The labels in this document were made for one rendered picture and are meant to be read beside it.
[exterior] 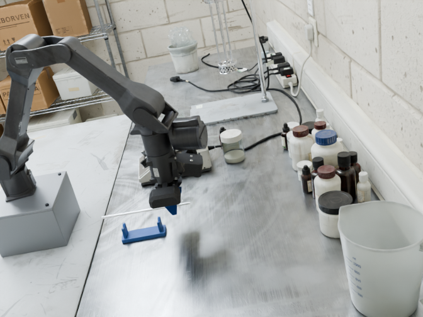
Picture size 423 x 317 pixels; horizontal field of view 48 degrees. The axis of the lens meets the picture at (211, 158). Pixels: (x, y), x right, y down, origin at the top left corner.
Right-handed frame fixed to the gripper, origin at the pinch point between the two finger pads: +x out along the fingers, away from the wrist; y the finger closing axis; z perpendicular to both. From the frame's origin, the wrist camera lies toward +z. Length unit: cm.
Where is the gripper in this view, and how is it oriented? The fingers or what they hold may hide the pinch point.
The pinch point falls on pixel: (171, 200)
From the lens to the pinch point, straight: 103.5
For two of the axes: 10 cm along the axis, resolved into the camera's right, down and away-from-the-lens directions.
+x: 1.7, 8.9, 4.3
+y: -0.5, -4.3, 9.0
